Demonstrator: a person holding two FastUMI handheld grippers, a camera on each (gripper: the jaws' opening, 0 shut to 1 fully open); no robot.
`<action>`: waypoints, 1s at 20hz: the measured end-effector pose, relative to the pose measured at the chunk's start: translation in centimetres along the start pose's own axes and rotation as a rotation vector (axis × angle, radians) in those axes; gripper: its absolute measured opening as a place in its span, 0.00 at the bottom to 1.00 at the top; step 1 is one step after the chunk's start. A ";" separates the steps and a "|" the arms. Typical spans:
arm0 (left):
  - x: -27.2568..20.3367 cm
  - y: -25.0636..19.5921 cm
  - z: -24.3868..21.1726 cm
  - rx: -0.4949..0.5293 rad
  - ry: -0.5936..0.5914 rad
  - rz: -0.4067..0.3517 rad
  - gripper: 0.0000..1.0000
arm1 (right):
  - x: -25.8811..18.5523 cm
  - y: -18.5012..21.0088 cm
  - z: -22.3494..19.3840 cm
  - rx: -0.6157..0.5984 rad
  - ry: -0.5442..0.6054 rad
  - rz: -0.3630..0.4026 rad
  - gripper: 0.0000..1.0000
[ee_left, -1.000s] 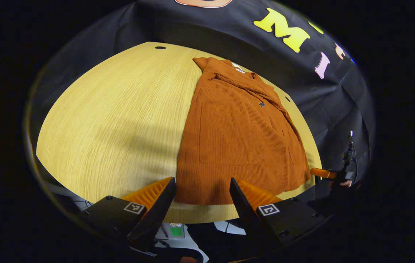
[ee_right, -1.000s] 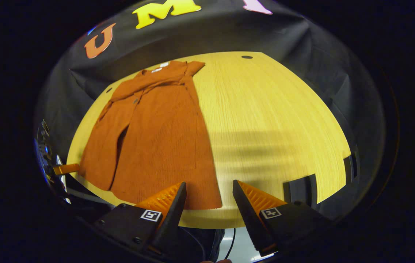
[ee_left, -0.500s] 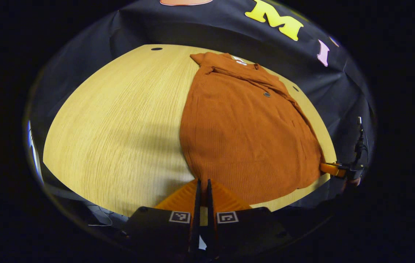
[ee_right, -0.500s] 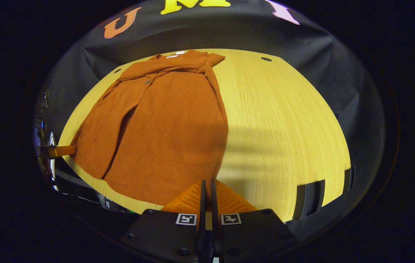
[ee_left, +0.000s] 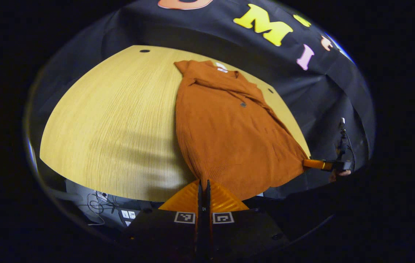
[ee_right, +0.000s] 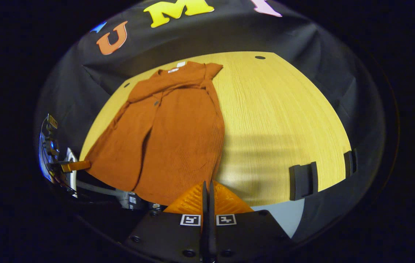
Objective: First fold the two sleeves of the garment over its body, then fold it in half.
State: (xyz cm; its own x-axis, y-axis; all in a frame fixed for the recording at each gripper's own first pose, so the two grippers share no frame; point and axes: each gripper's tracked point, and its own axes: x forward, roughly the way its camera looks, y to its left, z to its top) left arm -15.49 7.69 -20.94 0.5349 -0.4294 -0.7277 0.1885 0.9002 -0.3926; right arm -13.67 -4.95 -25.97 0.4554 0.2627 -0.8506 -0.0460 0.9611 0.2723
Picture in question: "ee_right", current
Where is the orange-brown jacket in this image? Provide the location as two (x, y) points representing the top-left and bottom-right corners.
(84, 61), (225, 206)

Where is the grey metal frame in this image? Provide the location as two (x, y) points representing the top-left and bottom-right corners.
(76, 179), (149, 210)

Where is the black backdrop cloth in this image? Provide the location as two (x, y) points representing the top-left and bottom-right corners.
(34, 0), (387, 241)

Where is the white and black device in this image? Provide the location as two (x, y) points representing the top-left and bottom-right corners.
(65, 147), (80, 198)

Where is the black table edge clamp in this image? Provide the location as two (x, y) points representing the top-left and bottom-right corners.
(289, 161), (319, 201)
(343, 149), (358, 178)

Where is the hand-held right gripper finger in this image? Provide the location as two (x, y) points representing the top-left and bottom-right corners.
(125, 182), (210, 263)
(209, 181), (292, 263)

